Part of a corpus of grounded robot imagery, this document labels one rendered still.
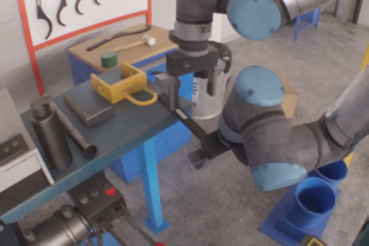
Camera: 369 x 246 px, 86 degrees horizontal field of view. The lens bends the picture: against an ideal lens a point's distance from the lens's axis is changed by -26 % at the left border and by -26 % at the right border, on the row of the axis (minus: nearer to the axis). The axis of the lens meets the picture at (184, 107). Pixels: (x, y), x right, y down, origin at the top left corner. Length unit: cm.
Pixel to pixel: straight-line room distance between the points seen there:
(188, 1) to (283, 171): 40
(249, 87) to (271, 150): 11
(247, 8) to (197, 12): 18
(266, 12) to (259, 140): 21
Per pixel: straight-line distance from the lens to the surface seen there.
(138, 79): 92
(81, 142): 70
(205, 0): 57
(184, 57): 62
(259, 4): 42
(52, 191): 70
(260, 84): 44
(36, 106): 59
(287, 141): 41
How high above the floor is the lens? 155
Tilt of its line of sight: 35 degrees down
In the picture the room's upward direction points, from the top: 1 degrees clockwise
